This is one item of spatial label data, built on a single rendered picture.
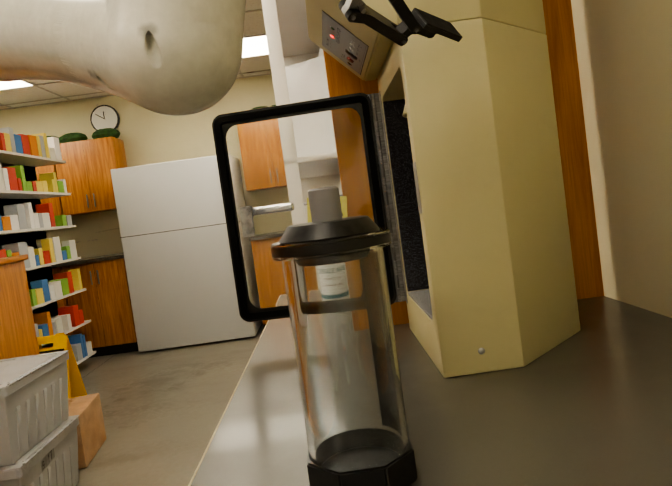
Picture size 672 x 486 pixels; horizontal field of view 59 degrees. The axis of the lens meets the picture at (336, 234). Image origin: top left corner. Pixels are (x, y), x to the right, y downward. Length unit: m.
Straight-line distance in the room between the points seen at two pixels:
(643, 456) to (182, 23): 0.52
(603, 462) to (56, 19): 0.60
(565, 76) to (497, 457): 0.85
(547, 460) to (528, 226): 0.38
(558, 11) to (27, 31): 0.97
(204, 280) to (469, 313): 5.10
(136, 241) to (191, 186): 0.75
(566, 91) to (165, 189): 4.93
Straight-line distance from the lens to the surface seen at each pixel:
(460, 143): 0.81
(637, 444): 0.63
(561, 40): 1.28
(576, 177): 1.26
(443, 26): 0.75
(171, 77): 0.46
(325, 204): 0.52
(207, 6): 0.46
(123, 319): 6.22
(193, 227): 5.80
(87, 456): 3.57
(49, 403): 3.10
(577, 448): 0.62
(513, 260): 0.83
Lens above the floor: 1.19
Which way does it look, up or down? 3 degrees down
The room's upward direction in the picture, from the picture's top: 8 degrees counter-clockwise
